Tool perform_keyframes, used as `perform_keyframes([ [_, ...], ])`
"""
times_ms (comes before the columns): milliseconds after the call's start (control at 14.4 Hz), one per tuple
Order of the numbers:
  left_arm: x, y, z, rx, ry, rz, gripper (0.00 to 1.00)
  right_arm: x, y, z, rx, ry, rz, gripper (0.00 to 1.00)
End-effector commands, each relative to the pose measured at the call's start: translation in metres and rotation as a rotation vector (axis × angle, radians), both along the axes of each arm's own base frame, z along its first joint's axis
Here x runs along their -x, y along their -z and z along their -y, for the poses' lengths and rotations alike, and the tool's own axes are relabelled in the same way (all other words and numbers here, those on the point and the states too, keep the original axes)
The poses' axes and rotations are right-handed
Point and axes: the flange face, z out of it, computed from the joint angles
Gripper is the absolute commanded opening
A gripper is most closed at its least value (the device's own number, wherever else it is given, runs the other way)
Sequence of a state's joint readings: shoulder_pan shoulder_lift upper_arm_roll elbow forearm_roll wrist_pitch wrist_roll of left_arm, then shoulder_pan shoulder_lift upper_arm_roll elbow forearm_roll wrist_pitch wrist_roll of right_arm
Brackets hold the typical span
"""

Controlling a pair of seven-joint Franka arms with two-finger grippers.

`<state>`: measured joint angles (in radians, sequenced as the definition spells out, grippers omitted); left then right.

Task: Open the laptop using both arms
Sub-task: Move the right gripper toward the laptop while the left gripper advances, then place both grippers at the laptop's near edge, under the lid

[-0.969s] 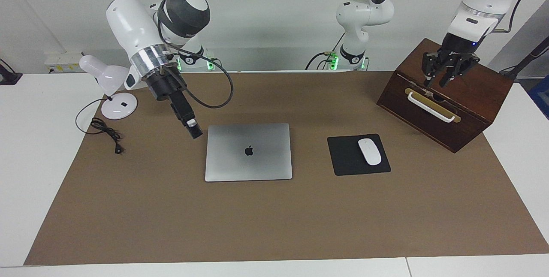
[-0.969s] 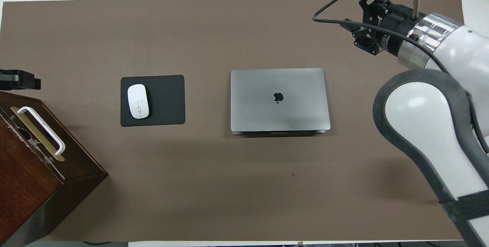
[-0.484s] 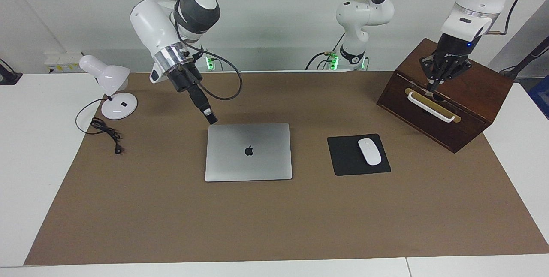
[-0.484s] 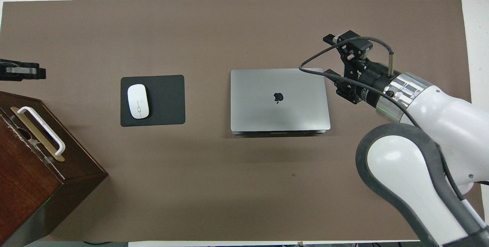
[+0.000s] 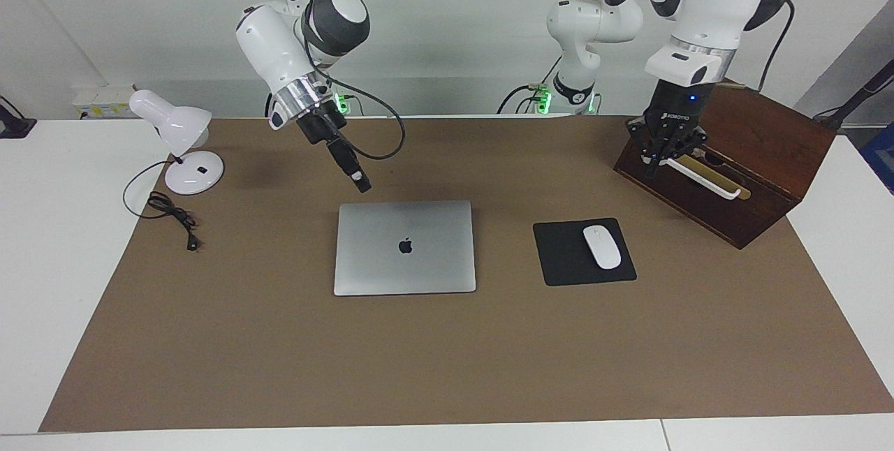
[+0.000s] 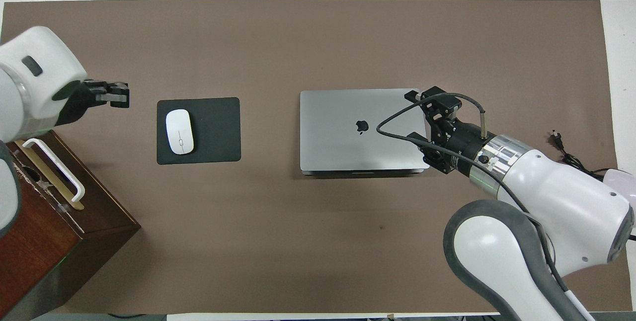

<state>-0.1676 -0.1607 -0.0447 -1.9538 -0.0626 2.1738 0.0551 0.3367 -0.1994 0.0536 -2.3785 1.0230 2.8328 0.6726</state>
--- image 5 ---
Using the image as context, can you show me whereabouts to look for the white wall power strip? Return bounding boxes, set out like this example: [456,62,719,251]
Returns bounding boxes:
[72,84,137,121]

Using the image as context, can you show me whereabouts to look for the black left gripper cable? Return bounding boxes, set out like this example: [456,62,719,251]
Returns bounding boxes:
[758,0,797,92]

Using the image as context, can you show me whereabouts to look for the dark wooden box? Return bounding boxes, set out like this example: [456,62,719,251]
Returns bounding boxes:
[613,77,837,250]

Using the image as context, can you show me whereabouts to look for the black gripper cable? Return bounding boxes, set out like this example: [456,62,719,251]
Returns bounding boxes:
[758,0,797,92]
[300,0,407,161]

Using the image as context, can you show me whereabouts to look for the black stand foot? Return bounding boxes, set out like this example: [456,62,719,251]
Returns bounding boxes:
[0,96,37,139]

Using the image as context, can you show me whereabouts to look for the black stand pole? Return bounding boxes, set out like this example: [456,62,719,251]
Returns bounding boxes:
[814,60,894,132]

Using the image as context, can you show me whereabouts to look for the black lamp power cable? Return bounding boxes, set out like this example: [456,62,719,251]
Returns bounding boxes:
[123,160,203,253]

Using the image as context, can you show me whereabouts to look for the blue object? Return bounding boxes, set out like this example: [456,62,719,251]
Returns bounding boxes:
[860,123,894,195]

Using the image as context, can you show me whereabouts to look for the white box handle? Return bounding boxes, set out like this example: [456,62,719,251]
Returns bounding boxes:
[664,156,742,200]

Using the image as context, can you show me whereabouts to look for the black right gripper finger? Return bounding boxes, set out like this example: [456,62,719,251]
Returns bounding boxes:
[327,140,372,194]

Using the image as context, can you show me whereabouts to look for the white desk lamp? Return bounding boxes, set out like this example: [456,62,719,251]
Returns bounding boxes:
[129,89,225,195]

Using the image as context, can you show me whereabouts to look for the black mouse pad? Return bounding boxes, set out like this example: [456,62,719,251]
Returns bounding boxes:
[533,218,637,287]

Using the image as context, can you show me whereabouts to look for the brown table mat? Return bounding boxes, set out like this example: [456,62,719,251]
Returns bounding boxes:
[38,116,894,432]

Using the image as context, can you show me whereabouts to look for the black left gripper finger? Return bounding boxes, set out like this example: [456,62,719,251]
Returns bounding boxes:
[669,124,708,167]
[626,119,662,179]

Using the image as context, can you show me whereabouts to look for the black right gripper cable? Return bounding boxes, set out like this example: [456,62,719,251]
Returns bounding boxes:
[300,0,407,161]

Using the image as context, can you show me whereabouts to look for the gold handle plate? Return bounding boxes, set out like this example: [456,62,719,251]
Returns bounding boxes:
[674,153,752,201]

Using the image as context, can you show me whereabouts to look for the black arm base cables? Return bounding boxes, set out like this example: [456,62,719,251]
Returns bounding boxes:
[497,57,559,115]

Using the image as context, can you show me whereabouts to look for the silver apple laptop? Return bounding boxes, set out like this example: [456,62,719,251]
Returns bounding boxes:
[333,200,477,297]

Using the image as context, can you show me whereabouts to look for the white computer mouse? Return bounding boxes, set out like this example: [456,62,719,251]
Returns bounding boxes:
[583,225,622,270]

